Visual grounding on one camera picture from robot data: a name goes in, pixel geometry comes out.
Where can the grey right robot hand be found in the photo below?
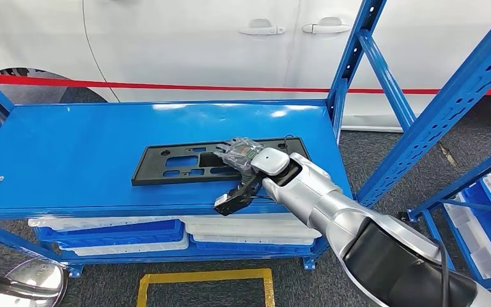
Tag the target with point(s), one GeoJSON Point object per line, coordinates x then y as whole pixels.
{"type": "Point", "coordinates": [241, 154]}

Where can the black plastic mounting plate part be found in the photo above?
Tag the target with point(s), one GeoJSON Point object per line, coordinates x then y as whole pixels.
{"type": "Point", "coordinates": [152, 169]}

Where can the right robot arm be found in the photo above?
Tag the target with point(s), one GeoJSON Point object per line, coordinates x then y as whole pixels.
{"type": "Point", "coordinates": [313, 195]}

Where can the blue metal shelf rack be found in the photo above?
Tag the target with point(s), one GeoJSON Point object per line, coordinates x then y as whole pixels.
{"type": "Point", "coordinates": [461, 186]}
{"type": "Point", "coordinates": [80, 161]}

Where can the red barrier belt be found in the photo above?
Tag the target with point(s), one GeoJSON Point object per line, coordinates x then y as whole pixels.
{"type": "Point", "coordinates": [186, 87]}

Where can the yellow floor tape square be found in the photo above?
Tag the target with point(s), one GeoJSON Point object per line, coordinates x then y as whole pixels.
{"type": "Point", "coordinates": [207, 275]}

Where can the white car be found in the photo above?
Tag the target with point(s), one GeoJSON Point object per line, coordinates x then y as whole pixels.
{"type": "Point", "coordinates": [165, 34]}

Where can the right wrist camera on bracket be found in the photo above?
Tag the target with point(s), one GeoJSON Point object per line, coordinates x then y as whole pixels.
{"type": "Point", "coordinates": [221, 201]}

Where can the chrome stanchion post with base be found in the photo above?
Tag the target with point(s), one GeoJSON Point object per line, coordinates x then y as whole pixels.
{"type": "Point", "coordinates": [38, 279]}

